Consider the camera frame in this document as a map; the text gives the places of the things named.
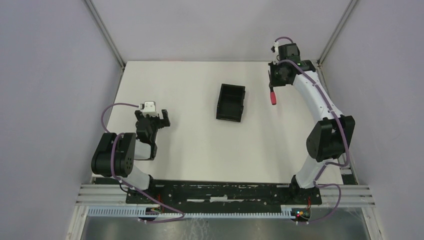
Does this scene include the red handled screwdriver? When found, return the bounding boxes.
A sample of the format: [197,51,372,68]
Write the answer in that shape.
[270,87,277,106]

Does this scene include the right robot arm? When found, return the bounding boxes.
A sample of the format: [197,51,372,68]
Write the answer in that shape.
[268,37,356,196]

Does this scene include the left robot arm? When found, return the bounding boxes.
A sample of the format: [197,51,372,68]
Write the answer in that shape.
[91,109,171,191]

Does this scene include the black plastic bin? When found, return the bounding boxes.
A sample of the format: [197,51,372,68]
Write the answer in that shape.
[215,83,246,123]

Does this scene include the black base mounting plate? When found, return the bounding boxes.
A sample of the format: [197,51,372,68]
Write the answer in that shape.
[145,179,322,214]

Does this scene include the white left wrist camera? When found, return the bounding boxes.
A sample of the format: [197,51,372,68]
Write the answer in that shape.
[138,101,159,117]

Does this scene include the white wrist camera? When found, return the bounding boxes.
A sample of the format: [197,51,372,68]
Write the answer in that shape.
[271,40,279,55]
[138,101,159,117]

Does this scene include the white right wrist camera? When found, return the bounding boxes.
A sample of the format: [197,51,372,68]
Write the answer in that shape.
[271,40,279,55]

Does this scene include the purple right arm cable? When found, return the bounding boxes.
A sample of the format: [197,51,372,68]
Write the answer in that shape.
[273,36,351,224]

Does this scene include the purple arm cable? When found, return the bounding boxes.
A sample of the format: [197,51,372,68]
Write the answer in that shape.
[273,36,351,224]
[100,102,185,223]

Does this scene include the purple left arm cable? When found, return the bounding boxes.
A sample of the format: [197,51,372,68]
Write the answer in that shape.
[100,102,185,223]

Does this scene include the aluminium frame rail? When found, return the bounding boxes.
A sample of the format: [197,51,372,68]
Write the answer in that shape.
[76,184,127,206]

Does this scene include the white slotted cable duct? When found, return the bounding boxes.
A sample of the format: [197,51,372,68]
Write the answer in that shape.
[87,206,295,220]

